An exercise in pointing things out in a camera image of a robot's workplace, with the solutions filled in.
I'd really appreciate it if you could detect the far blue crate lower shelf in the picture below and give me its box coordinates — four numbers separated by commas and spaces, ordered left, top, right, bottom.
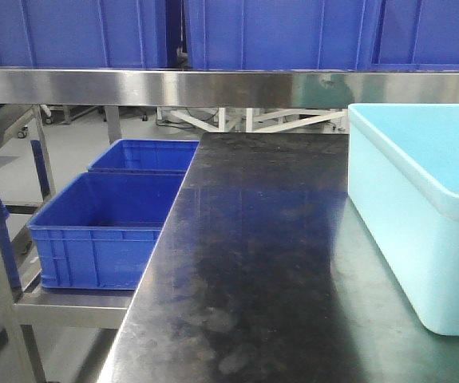
87, 139, 199, 175

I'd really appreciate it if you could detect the stainless steel shelf rail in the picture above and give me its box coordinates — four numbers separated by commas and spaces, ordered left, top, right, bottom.
0, 67, 459, 109

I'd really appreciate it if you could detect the blue crate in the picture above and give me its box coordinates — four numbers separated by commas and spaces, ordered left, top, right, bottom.
0, 1, 181, 69
371, 1, 459, 72
184, 1, 381, 70

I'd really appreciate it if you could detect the upper left blue crate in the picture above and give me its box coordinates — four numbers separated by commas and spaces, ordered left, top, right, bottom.
0, 1, 181, 69

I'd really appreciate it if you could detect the stainless steel side rack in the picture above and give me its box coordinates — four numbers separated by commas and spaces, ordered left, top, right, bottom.
0, 103, 134, 383

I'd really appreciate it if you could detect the upper right blue crate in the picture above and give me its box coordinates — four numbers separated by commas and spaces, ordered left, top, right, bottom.
371, 1, 459, 72

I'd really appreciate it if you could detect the blue crate shelf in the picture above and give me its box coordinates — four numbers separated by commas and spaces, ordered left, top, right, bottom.
27, 172, 184, 290
87, 139, 199, 175

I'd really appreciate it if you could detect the white metal frame background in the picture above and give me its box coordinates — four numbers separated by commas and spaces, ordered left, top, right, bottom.
156, 107, 347, 133

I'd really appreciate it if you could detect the upper middle blue crate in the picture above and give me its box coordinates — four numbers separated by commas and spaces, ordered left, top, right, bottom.
184, 1, 381, 70

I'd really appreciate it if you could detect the light blue plastic tub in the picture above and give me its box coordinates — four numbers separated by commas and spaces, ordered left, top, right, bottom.
348, 103, 459, 336

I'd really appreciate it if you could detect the near blue crate lower shelf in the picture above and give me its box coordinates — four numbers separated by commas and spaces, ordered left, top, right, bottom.
27, 172, 184, 290

